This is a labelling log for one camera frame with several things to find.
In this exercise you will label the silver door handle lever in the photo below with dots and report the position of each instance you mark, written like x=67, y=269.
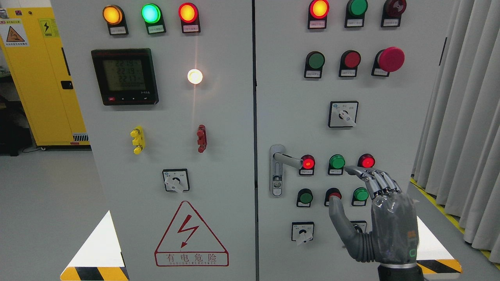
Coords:
x=288, y=160

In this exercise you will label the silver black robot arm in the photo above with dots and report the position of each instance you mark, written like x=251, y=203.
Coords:
x=399, y=273

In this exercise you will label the red indicator light left door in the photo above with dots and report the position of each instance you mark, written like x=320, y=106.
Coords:
x=189, y=18

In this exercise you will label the grey electrical cabinet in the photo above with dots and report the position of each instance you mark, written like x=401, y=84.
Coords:
x=253, y=96

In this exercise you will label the red terminal connector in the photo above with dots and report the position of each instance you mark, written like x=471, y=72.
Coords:
x=202, y=138

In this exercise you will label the red lit light left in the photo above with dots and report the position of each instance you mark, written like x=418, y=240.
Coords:
x=308, y=166

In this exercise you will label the red lit light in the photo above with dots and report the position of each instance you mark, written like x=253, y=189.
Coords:
x=366, y=161
x=308, y=166

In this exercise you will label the dark green push button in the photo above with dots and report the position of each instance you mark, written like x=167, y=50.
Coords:
x=304, y=198

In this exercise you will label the white lit indicator light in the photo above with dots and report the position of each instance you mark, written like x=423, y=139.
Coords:
x=195, y=76

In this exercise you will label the green light middle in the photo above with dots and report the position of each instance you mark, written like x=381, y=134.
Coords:
x=336, y=165

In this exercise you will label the red push button lower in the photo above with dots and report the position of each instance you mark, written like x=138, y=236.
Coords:
x=333, y=191

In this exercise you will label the red push button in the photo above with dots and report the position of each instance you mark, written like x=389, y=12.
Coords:
x=349, y=63
x=333, y=191

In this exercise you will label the green push button upper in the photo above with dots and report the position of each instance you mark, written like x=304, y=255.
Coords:
x=314, y=63

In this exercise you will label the yellow terminal connector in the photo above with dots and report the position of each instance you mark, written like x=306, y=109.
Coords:
x=138, y=139

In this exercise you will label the red lit light right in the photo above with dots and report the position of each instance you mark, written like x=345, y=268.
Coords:
x=366, y=161

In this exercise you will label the red electric hazard sign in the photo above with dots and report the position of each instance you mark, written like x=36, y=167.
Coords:
x=189, y=242

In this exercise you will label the green push button lower right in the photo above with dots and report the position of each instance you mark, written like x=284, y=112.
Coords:
x=360, y=197

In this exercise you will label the red push button upper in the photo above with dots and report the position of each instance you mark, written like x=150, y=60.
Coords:
x=349, y=63

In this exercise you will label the black digital power meter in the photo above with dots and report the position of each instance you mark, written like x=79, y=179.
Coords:
x=125, y=76

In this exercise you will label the red-orange top indicator light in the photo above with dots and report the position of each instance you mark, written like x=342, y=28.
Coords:
x=317, y=14

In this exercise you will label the red emergency stop button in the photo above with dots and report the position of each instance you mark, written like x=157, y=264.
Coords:
x=387, y=61

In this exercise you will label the green lit indicator light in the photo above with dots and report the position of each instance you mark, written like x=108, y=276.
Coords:
x=153, y=18

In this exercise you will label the green top indicator light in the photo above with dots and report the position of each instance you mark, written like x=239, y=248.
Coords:
x=355, y=13

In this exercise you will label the amber indicator light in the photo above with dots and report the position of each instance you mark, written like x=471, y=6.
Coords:
x=115, y=19

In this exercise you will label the dark red buzzer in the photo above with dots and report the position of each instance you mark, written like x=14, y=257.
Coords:
x=392, y=13

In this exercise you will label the grey curtain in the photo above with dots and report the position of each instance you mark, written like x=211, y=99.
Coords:
x=458, y=158

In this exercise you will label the yellow safety cabinet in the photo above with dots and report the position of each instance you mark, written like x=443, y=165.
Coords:
x=35, y=56

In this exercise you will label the silver handle lock base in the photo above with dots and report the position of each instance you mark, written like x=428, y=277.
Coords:
x=276, y=171

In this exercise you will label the left door rotary switch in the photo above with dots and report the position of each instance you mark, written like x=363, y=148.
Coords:
x=176, y=180

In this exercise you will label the upper right rotary switch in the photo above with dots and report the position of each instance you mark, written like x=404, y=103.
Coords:
x=343, y=114

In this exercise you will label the lower white rotary switch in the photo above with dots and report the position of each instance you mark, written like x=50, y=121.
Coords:
x=302, y=232

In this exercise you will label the black key selector switch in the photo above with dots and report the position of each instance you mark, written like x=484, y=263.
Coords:
x=360, y=226

